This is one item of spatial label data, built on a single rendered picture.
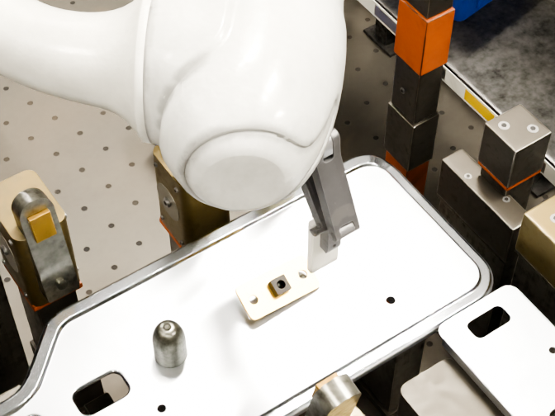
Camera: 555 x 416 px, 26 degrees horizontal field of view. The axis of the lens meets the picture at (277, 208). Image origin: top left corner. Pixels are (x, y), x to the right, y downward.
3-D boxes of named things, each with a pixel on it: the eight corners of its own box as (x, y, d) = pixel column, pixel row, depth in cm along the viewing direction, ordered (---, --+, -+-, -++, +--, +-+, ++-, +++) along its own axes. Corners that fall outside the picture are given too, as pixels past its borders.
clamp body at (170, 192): (197, 371, 151) (180, 192, 123) (158, 316, 156) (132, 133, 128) (242, 346, 153) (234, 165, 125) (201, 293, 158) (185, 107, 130)
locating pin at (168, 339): (166, 381, 117) (160, 345, 111) (149, 358, 118) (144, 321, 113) (194, 366, 118) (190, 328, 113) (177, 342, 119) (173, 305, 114)
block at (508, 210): (476, 376, 150) (513, 229, 126) (416, 309, 156) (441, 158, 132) (494, 365, 151) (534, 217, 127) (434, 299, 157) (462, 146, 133)
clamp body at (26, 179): (65, 430, 145) (11, 246, 116) (25, 366, 151) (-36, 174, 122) (113, 403, 148) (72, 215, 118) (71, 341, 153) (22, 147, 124)
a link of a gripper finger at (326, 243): (334, 202, 101) (355, 225, 100) (333, 238, 105) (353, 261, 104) (320, 210, 101) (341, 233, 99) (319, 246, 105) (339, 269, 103)
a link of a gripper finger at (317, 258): (336, 205, 103) (341, 210, 103) (333, 253, 109) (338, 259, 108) (307, 220, 102) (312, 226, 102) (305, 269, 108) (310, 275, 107)
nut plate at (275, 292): (252, 322, 118) (255, 319, 117) (233, 289, 119) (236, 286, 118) (320, 286, 122) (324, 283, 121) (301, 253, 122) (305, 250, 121)
